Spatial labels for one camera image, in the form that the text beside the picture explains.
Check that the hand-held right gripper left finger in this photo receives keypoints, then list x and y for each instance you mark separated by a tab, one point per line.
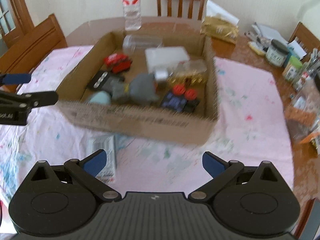
96	163

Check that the large clear black-lidded jar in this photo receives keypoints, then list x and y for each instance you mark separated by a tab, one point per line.
303	110

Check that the black cube toy red buttons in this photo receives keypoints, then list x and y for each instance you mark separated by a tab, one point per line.
178	100

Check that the light blue round object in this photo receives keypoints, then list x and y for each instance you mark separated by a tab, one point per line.
100	98

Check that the wooden door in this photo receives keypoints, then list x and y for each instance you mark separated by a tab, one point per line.
13	10

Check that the yellow packet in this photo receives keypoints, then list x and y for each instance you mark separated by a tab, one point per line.
256	48

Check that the brown cardboard box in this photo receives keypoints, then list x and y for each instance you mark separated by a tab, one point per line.
140	122

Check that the red toy car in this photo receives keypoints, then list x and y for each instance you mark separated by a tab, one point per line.
118	62

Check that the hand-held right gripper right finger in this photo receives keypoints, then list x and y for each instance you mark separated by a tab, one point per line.
212	165

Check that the clear jar of gold beads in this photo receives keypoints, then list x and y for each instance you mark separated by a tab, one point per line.
190	73

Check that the small green-lidded jar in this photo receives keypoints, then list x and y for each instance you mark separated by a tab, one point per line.
292	68

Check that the black-lidded labelled glass jar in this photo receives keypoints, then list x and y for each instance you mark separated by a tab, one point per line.
276	53

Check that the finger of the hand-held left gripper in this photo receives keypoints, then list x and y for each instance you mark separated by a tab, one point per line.
45	98
17	78

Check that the white papers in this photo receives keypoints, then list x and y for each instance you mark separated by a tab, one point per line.
271	31

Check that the empty clear plastic jar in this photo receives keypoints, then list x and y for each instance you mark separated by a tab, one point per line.
140	43

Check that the grey plush toy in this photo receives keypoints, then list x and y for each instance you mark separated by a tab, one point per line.
141	88

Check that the white plastic bottle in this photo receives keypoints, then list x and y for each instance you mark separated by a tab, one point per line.
166	57

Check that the clear water bottle red label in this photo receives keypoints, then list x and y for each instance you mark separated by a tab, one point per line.
131	5

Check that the pink floral cloth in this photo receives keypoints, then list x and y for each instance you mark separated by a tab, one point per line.
250	130

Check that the gold tissue pack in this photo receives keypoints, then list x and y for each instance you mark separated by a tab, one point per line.
220	28

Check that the bundle of pens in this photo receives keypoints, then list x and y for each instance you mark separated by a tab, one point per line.
256	38

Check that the black packet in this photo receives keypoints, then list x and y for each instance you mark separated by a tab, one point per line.
101	81

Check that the printed grey packet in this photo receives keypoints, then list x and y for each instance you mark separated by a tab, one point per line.
103	146

